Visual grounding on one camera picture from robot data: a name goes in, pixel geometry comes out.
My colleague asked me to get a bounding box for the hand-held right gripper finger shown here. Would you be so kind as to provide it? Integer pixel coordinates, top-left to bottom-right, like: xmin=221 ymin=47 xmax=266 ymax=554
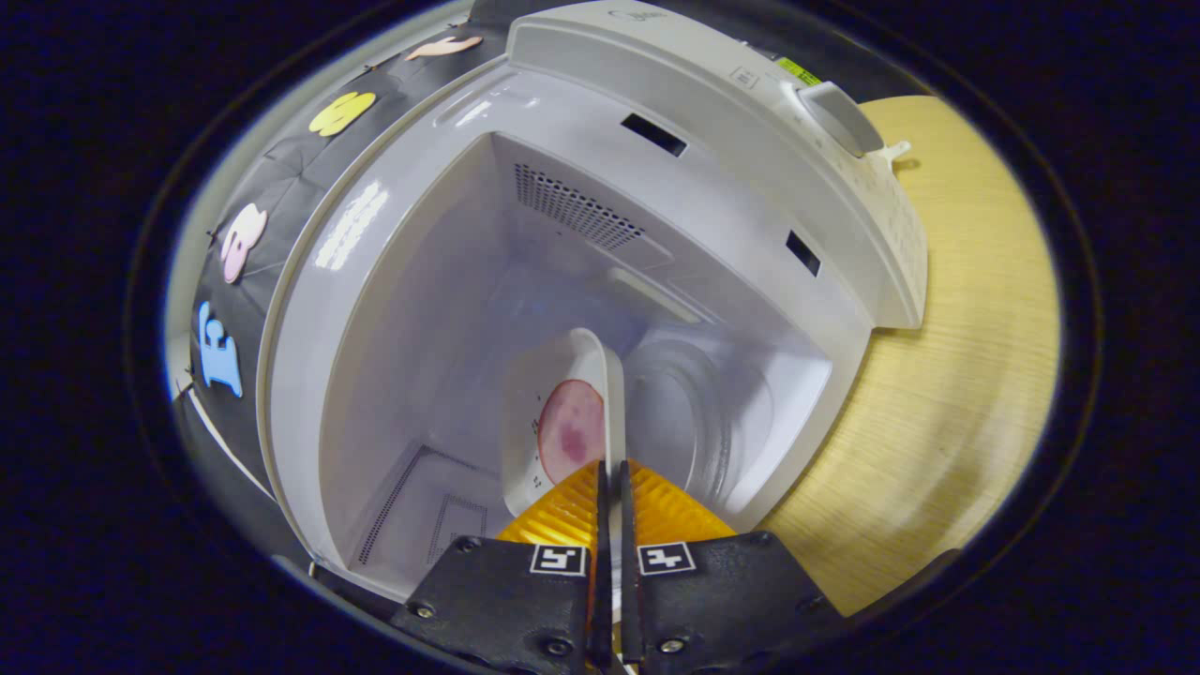
xmin=614 ymin=457 xmax=845 ymax=675
xmin=389 ymin=457 xmax=615 ymax=675

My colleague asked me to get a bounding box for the pink ham slice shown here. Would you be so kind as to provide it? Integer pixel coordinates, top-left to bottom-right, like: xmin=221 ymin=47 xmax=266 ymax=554
xmin=536 ymin=379 xmax=607 ymax=486

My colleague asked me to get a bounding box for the white rectangular plate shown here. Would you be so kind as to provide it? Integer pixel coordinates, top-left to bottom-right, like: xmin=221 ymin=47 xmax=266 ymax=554
xmin=500 ymin=327 xmax=627 ymax=518

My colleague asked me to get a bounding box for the white microwave oven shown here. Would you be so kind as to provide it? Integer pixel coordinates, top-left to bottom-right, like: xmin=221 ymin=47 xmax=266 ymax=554
xmin=258 ymin=0 xmax=929 ymax=601

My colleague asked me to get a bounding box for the glass microwave turntable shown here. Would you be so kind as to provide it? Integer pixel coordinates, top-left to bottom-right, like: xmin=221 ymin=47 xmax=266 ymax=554
xmin=623 ymin=337 xmax=779 ymax=512

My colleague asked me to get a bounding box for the black backdrop cloth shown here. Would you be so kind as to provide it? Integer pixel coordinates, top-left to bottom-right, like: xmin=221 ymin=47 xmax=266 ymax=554
xmin=167 ymin=0 xmax=512 ymax=507

